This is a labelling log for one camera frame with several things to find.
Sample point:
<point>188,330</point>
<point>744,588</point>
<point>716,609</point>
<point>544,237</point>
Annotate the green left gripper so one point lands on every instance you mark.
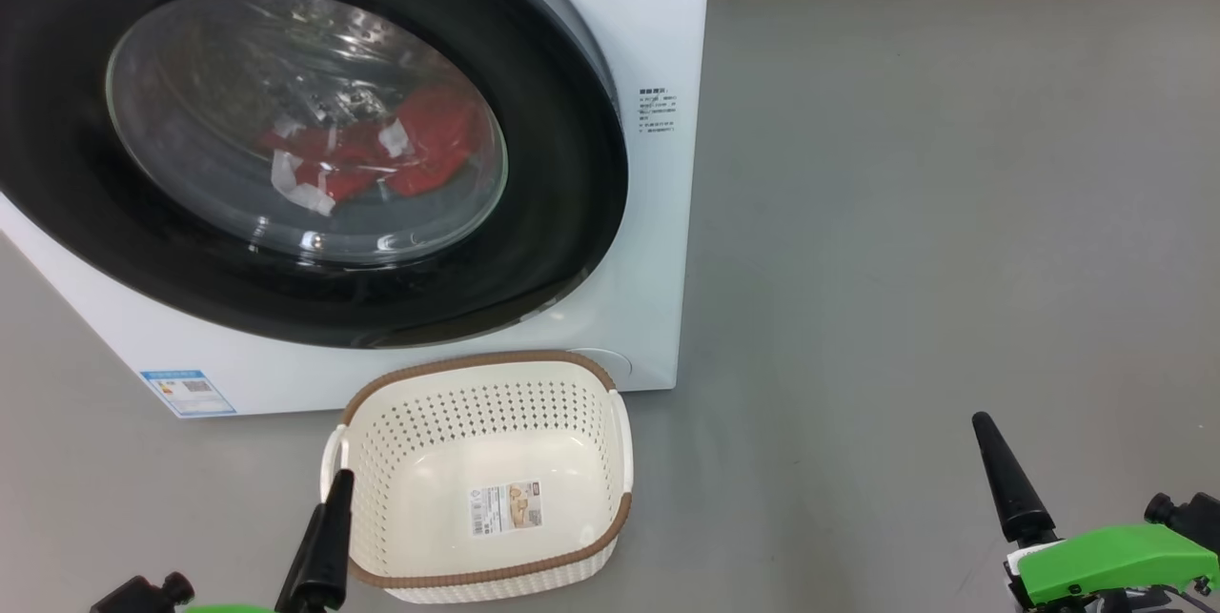
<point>229,609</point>

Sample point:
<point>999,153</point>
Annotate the cream basket with brown rim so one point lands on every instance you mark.
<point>429,460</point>

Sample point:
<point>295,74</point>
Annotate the printed instruction label sticker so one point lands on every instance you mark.
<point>505,509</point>

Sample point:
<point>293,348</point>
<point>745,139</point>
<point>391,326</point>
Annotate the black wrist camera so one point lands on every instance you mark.
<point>143,594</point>
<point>1196,513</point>

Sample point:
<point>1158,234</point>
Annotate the red and white garment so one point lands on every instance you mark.
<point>429,146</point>

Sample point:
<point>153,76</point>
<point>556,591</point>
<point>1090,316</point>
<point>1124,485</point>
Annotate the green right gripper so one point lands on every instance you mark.
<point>1115,561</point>

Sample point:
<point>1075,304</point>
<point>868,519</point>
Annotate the washing machine door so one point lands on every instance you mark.
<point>553,213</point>

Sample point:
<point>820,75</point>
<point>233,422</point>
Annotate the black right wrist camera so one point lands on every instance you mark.
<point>1196,513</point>

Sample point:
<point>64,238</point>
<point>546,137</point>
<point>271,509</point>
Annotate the blue energy label sticker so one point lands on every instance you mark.
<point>189,394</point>

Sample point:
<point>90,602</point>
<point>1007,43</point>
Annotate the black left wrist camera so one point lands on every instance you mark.
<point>143,594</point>

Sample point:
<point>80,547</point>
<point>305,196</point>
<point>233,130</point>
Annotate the white round drain cover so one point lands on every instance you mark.
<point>615,367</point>

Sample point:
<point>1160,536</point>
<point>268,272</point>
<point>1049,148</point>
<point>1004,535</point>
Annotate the white front-load washing machine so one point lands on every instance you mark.
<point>658,260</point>

